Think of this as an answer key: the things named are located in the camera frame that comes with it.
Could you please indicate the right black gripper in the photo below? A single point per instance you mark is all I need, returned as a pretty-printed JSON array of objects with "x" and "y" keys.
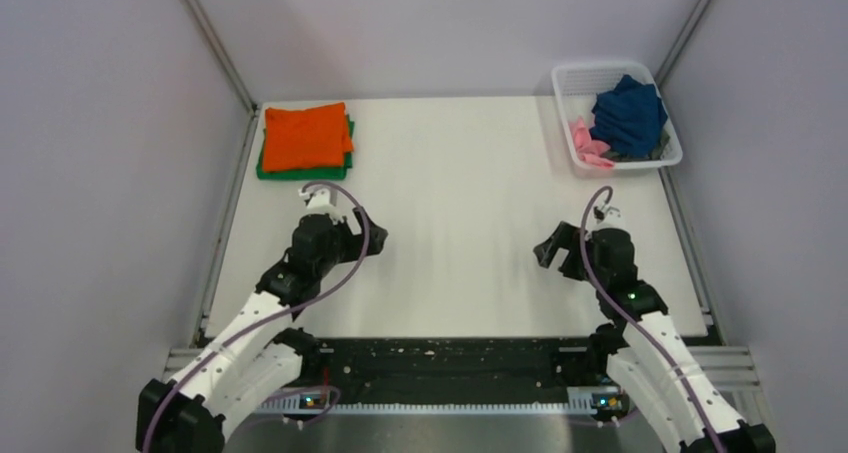
[{"x": 567, "y": 236}]

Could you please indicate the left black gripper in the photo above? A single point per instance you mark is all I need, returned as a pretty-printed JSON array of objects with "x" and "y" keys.
[{"x": 356, "y": 241}]

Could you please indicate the orange t-shirt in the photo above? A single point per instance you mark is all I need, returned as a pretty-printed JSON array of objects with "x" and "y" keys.
[{"x": 317, "y": 137}]

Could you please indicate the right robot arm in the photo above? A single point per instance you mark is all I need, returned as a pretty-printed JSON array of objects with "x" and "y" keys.
[{"x": 640, "y": 350}]

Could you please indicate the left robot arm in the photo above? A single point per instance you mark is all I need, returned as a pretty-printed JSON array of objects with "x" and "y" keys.
[{"x": 199, "y": 408}]

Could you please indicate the folded green t-shirt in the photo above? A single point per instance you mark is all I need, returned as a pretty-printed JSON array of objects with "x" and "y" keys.
[{"x": 334, "y": 173}]

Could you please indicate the pink t-shirt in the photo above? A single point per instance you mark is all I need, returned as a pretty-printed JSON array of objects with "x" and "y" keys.
[{"x": 589, "y": 151}]

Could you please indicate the dark grey t-shirt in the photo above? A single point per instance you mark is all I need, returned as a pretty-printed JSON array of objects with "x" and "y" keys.
[{"x": 655, "y": 154}]

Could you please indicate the dark blue t-shirt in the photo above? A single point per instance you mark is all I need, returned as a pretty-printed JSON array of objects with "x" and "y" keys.
[{"x": 630, "y": 117}]

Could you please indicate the white plastic basket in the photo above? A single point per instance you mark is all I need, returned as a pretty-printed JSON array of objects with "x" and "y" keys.
[{"x": 576, "y": 85}]

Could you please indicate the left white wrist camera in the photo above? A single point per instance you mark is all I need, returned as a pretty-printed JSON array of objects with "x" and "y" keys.
[{"x": 321, "y": 201}]

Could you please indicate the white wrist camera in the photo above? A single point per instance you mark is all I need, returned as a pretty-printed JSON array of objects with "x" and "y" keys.
[
  {"x": 608, "y": 217},
  {"x": 321, "y": 201}
]

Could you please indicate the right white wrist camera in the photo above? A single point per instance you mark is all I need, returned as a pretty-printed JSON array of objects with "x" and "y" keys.
[{"x": 608, "y": 217}]

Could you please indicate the aluminium frame rail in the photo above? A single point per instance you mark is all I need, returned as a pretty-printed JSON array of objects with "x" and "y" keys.
[{"x": 586, "y": 401}]

